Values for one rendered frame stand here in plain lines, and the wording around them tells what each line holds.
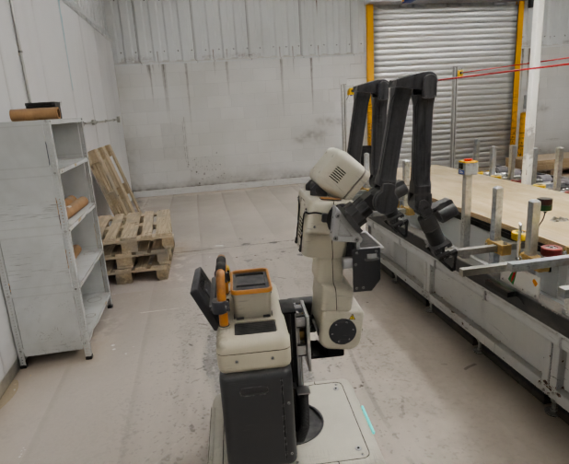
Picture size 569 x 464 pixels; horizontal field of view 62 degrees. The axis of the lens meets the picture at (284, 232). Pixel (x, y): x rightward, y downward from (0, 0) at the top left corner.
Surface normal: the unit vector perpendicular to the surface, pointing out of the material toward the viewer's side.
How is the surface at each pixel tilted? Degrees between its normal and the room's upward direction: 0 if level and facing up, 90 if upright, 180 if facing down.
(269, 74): 90
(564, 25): 90
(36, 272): 90
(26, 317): 90
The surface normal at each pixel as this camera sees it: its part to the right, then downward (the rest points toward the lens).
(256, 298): 0.11, 0.29
